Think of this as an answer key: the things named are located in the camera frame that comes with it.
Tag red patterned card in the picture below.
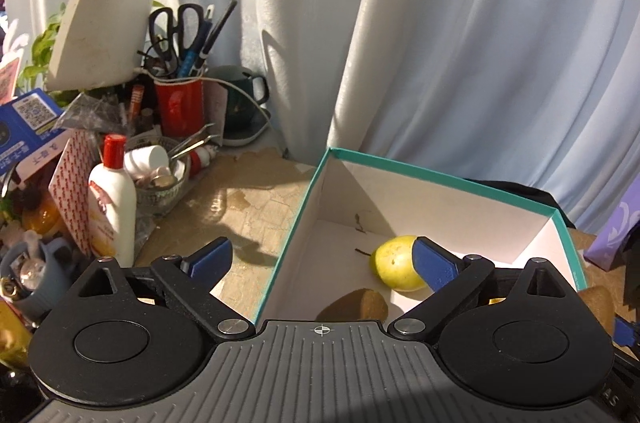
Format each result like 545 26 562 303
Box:
49 130 96 256

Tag white router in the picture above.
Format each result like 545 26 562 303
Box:
46 0 153 92

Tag dark green mug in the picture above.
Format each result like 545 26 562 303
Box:
212 66 270 147

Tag green yellow pear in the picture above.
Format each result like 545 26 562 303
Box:
369 235 426 293

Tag orange jar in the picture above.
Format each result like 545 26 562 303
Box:
22 191 65 239

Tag white lotion bottle red cap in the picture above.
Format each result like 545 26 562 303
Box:
88 134 137 268

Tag blue QR code box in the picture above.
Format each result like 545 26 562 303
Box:
0 88 72 180

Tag purple paper bag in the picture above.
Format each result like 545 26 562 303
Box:
584 180 639 271

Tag red pen cup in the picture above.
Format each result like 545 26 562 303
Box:
154 79 205 138

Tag brown kiwi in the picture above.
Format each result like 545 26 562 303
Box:
316 289 388 322
578 285 615 336

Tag teal cardboard box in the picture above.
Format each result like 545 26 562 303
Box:
256 148 587 323

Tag green plant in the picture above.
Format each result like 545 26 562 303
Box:
17 3 66 92

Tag blue grey mug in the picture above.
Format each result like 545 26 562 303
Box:
1 232 74 323

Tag black scissors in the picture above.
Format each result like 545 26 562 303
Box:
148 3 205 74

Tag glass bowl with utensils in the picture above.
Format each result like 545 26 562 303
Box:
125 133 191 216

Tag white curtain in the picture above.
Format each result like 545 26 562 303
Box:
8 0 639 232

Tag yellow snack packet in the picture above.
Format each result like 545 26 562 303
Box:
0 301 32 370

